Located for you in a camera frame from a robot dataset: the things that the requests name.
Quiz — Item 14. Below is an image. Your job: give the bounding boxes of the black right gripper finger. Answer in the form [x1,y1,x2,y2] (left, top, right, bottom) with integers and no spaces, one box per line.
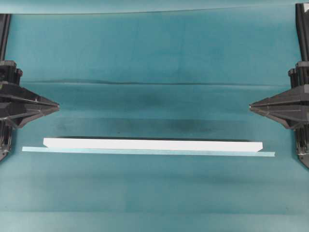
[250,105,309,129]
[250,85,309,107]

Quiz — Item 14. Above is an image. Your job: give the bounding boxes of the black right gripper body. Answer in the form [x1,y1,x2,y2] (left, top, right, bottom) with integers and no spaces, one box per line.
[288,61,309,87]

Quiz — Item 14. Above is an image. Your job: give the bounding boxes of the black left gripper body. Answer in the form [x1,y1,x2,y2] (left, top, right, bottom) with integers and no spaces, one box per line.
[0,60,23,85]

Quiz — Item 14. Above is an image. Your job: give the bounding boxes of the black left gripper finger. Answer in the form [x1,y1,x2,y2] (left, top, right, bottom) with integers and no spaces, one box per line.
[0,82,59,106]
[0,105,59,128]

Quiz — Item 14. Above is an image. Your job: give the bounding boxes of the white wooden board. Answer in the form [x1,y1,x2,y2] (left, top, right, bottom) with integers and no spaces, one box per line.
[22,138,275,158]

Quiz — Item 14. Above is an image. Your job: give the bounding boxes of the teal table cloth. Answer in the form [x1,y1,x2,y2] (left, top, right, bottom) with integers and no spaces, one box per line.
[0,3,309,232]

